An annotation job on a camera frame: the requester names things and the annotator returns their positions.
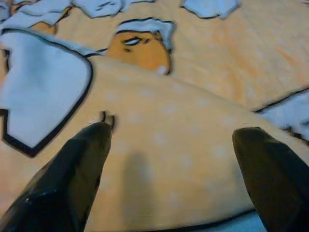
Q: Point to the white bed mattress with sheet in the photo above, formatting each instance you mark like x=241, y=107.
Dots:
x=241, y=224

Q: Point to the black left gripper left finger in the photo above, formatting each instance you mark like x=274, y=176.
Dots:
x=62, y=178

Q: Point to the orange cartoon print blanket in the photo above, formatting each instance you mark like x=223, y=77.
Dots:
x=193, y=96

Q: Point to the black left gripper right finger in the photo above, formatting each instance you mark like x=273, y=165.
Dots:
x=277, y=183

